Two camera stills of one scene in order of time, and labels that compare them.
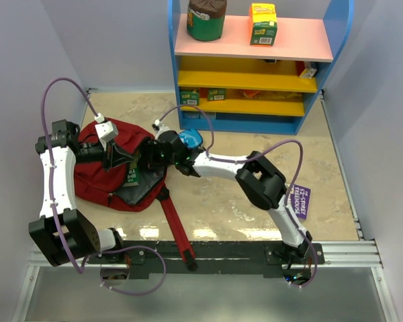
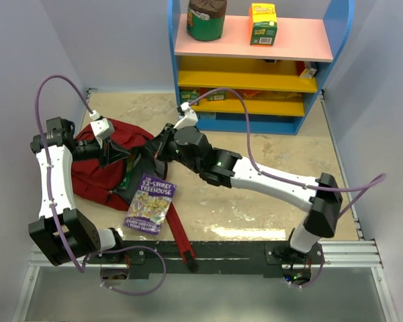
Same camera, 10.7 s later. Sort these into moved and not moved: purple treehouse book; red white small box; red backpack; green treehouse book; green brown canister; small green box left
Moved: purple treehouse book; green treehouse book
Not moved: green brown canister; red white small box; small green box left; red backpack
